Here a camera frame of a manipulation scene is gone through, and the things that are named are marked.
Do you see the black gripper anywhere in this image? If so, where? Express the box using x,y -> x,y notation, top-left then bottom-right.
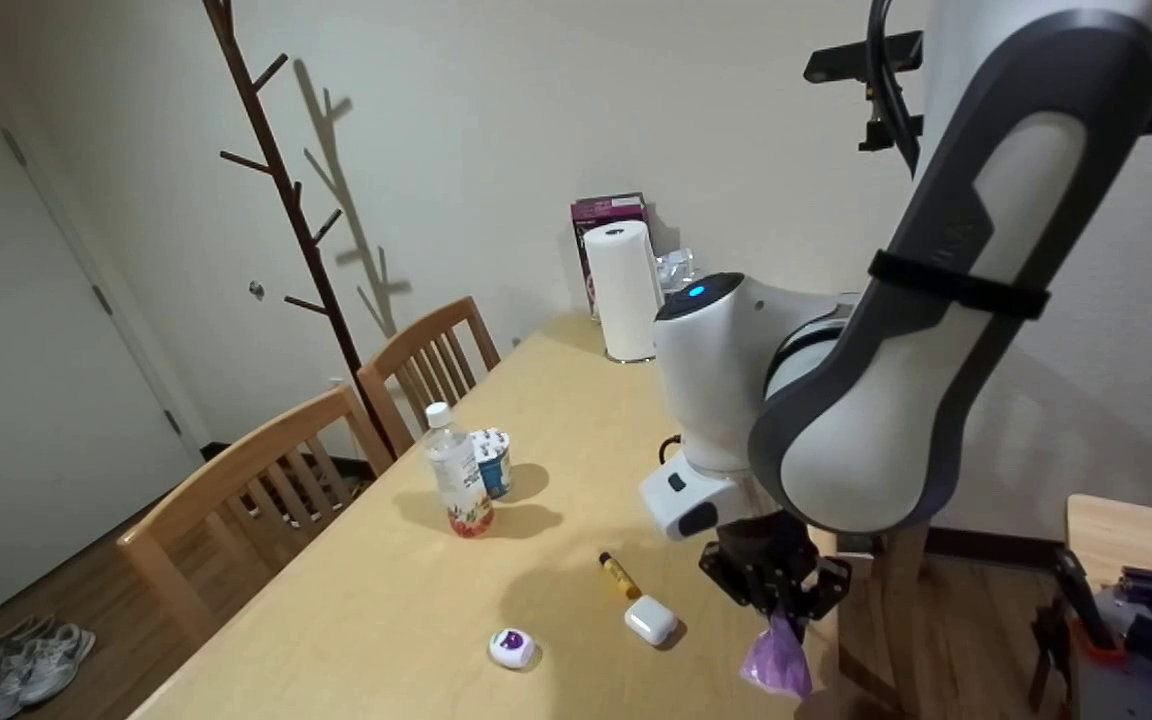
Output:
698,508 -> 856,647

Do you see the purple pack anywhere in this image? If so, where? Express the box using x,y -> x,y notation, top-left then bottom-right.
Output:
737,610 -> 819,705

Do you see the wooden slatted chair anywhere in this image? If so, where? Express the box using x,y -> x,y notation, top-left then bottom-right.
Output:
795,521 -> 937,720
357,290 -> 510,463
111,384 -> 399,659

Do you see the white earbud case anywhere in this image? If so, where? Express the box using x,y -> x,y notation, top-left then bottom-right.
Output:
620,593 -> 683,652

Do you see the yellow black lighter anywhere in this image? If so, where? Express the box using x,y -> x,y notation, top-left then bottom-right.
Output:
596,548 -> 644,604

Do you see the white round case purple dot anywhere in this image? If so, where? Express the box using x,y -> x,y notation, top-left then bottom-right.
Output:
479,624 -> 546,676

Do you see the black orange clamp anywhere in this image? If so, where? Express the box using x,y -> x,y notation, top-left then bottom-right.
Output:
1023,539 -> 1127,712

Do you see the clear plastic bottle red label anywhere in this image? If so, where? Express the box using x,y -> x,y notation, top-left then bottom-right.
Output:
421,395 -> 499,543

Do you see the wooden side table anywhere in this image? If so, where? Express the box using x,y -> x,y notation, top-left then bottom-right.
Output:
1061,487 -> 1152,593

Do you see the white paper towel roll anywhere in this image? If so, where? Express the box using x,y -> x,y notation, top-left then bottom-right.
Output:
579,214 -> 668,369

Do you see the purple box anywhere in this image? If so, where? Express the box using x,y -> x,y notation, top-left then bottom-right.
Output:
563,192 -> 662,319

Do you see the brown coat rack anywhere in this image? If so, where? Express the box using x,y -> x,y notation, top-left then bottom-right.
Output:
202,0 -> 405,467

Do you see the white sneaker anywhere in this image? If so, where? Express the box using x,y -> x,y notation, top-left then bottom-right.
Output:
0,624 -> 48,720
15,618 -> 99,707

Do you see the white door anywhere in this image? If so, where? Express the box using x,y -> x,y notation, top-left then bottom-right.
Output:
0,24 -> 213,632

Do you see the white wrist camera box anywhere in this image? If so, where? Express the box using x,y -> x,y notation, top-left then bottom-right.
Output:
635,454 -> 754,543

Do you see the black velcro strap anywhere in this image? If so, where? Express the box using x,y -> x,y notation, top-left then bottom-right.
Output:
863,242 -> 1055,323

